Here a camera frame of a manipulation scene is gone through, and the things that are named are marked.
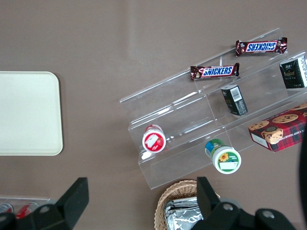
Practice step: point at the clear acrylic box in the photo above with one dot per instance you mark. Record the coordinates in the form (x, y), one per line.
(24, 198)

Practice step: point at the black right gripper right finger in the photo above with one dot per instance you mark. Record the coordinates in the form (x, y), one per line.
(208, 201)

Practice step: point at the black drink carton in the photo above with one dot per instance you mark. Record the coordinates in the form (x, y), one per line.
(293, 74)
(236, 100)

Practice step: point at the red and silver soda can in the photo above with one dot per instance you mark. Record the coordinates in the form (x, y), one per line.
(4, 208)
(25, 209)

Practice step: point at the Snickers chocolate bar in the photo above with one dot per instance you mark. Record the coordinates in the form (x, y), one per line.
(216, 71)
(261, 46)

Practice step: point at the tan wicker basket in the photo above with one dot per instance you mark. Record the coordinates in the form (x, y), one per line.
(175, 190)

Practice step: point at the red lid yogurt cup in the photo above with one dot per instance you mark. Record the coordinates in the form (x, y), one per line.
(154, 141)

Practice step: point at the silver foil packet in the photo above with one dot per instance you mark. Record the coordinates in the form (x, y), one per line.
(182, 219)
(184, 203)

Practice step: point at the green lid sunflower cup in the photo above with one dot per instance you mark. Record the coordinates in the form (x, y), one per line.
(225, 159)

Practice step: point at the clear acrylic stepped shelf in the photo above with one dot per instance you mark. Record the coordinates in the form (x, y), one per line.
(182, 112)

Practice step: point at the red plaid cookie box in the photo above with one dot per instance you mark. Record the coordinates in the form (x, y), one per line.
(280, 131)

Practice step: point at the cream plastic tray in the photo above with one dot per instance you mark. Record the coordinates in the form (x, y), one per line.
(28, 112)

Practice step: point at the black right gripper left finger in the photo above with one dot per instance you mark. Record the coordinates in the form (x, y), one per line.
(72, 198)

